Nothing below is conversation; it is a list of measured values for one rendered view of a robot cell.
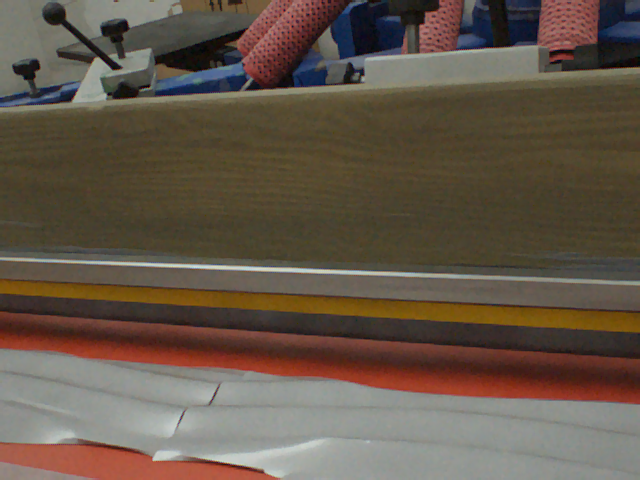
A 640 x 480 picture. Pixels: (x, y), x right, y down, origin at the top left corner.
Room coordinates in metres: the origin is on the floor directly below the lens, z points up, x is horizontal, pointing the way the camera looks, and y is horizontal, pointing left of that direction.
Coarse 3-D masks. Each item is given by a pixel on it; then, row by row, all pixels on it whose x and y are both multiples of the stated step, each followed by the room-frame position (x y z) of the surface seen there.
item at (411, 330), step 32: (128, 320) 0.31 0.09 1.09; (160, 320) 0.30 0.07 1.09; (192, 320) 0.30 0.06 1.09; (224, 320) 0.29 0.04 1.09; (256, 320) 0.28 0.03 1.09; (288, 320) 0.28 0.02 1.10; (320, 320) 0.27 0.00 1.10; (352, 320) 0.27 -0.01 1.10; (384, 320) 0.26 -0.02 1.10; (416, 320) 0.25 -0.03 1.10; (544, 352) 0.23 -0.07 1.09; (576, 352) 0.23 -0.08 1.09; (608, 352) 0.22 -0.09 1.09
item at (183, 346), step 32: (0, 320) 0.35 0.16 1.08; (32, 320) 0.35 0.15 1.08; (64, 320) 0.34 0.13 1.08; (96, 320) 0.34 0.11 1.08; (64, 352) 0.29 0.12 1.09; (96, 352) 0.29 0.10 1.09; (128, 352) 0.29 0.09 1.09; (160, 352) 0.28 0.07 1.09; (192, 352) 0.28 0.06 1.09; (224, 352) 0.28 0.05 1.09; (256, 352) 0.27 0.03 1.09; (288, 352) 0.27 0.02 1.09; (0, 448) 0.20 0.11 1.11; (32, 448) 0.20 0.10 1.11; (64, 448) 0.20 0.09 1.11; (96, 448) 0.20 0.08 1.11
